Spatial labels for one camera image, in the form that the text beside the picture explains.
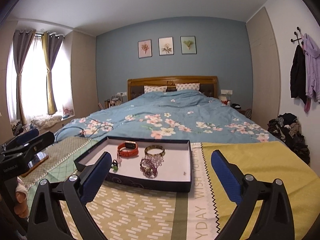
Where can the grey yellow curtain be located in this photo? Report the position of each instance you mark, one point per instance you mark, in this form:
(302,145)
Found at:
(51,44)
(21,43)

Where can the blue floral duvet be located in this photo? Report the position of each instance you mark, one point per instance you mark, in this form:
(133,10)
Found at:
(185,114)

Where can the orange smart watch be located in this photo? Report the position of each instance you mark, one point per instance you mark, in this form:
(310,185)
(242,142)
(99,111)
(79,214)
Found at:
(128,149)

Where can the purple jacket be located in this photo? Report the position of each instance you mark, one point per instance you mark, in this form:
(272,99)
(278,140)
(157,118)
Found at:
(311,51)

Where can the left grey yellow curtain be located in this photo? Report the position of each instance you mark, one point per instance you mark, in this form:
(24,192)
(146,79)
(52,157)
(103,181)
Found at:
(21,43)

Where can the black jacket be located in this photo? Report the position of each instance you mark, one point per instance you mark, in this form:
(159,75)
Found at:
(298,75)

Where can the smartphone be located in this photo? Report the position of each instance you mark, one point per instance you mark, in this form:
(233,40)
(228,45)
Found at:
(37,160)

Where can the dark blue shallow box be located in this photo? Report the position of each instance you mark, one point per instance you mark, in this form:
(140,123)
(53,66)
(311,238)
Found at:
(173,175)

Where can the black wall coat hook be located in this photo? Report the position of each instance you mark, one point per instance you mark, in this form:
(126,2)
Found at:
(298,37)

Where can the wooden bed headboard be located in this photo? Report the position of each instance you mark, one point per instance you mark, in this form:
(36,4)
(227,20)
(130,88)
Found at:
(208,84)

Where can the tortoiseshell bangle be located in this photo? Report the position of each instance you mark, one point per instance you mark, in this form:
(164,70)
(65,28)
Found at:
(154,151)

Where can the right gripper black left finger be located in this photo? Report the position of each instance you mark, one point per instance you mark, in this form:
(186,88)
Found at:
(47,220)

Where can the left hand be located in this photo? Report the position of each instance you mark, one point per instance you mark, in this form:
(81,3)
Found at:
(21,207)

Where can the pink flower picture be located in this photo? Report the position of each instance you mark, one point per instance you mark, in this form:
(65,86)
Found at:
(144,49)

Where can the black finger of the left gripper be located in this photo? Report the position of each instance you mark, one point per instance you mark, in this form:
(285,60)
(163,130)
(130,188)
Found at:
(20,139)
(17,159)

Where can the dark clothes pile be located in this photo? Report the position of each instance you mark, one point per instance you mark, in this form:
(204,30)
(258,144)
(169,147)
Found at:
(287,128)

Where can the floral pillow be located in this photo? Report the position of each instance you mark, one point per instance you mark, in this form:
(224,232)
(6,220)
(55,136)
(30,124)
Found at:
(187,86)
(149,89)

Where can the white flower picture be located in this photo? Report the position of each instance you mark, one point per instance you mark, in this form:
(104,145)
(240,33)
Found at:
(166,46)

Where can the left floral pillow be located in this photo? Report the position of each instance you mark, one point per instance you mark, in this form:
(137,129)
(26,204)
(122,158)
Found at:
(149,89)

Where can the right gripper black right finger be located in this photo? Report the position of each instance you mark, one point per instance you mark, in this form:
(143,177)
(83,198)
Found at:
(275,219)

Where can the right grey yellow curtain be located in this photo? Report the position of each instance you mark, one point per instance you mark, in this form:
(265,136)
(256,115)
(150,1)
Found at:
(51,44)

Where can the right floral pillow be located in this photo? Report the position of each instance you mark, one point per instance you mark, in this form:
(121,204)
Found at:
(187,86)

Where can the green plant picture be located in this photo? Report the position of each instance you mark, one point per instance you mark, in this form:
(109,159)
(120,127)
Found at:
(188,45)

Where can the pink hair clip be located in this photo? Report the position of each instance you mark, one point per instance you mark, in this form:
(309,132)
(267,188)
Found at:
(119,159)

